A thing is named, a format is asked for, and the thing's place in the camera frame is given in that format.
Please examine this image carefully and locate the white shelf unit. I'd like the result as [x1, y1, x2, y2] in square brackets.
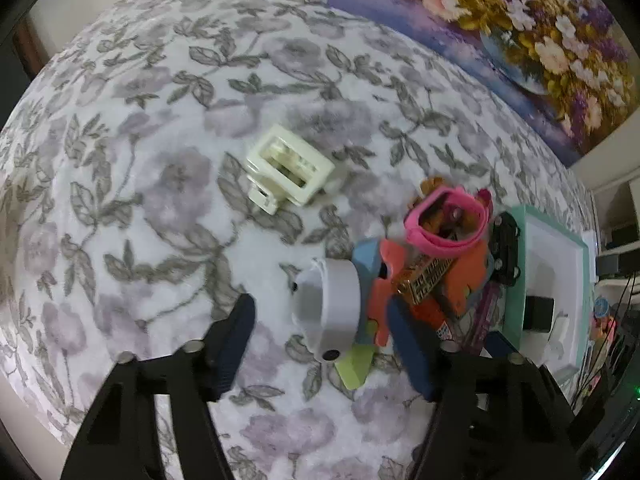
[587, 177, 640, 311]

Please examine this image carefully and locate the black toy car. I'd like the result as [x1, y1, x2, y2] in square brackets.
[487, 211, 522, 287]

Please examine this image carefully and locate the purple packet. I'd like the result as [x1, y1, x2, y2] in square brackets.
[461, 284, 502, 357]

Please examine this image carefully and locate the pink wrist band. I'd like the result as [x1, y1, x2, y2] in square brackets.
[404, 186, 491, 262]

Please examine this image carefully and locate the small black box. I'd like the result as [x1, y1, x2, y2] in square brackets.
[523, 296, 556, 332]

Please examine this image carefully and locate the teal white box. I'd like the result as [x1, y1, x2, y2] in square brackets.
[500, 205, 599, 397]

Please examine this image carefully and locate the blue foam puzzle piece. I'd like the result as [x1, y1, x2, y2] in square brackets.
[351, 240, 390, 313]

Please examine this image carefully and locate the floral printed blanket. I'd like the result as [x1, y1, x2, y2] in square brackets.
[0, 0, 598, 480]

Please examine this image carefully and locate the orange foam puzzle piece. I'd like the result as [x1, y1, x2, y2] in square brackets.
[364, 238, 497, 347]

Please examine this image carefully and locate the cream hair claw clip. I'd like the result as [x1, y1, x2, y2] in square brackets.
[245, 125, 335, 216]

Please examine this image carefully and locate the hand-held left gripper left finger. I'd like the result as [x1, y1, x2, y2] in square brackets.
[60, 292, 257, 480]

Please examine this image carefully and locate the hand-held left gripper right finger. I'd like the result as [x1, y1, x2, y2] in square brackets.
[386, 302, 586, 480]

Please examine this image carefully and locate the green foam block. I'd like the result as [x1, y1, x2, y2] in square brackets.
[334, 344, 374, 390]

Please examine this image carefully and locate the brown toy dog figure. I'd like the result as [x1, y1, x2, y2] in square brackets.
[419, 177, 496, 247]

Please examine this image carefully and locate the dark wooden frame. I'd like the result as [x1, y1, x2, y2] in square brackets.
[12, 14, 52, 77]

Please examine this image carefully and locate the gold black patterned lighter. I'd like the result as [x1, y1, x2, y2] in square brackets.
[397, 257, 457, 307]

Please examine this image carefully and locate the flower painting wall poster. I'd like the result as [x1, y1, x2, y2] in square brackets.
[327, 0, 637, 167]

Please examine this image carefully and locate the small white adapter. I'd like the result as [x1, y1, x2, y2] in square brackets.
[549, 313, 569, 349]

